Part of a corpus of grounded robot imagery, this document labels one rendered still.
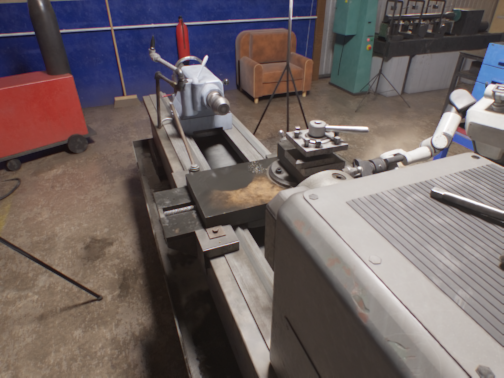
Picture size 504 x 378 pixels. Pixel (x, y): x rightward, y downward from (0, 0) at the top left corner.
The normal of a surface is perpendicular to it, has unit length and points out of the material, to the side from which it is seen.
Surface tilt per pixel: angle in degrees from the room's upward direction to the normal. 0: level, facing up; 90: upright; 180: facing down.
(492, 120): 69
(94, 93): 90
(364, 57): 90
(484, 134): 114
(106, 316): 0
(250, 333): 0
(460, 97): 41
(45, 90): 90
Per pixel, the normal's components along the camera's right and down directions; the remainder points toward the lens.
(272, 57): 0.34, 0.77
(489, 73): -0.93, 0.21
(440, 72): 0.37, 0.50
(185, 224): 0.00, -0.84
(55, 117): 0.67, 0.40
